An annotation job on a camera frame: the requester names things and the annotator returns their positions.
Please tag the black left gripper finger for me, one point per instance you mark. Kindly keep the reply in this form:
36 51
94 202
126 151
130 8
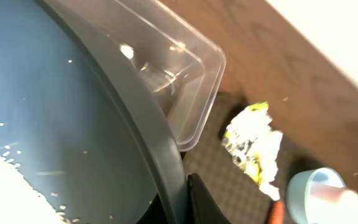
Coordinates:
202 208

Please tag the dark blue bowl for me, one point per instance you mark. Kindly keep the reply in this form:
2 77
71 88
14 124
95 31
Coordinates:
80 124

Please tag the white rice pile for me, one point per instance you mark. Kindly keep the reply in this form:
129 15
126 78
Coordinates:
32 188

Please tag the brown serving tray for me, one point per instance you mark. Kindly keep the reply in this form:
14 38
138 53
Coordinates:
237 196

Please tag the orange carrot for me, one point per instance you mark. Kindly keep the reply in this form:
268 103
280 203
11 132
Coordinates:
277 213

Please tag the crumpled foil snack wrapper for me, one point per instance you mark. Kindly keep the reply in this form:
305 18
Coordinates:
253 146

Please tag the light blue small bowl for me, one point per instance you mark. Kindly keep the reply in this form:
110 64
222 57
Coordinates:
298 199

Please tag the clear plastic bin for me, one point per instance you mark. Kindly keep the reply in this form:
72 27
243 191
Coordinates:
180 65

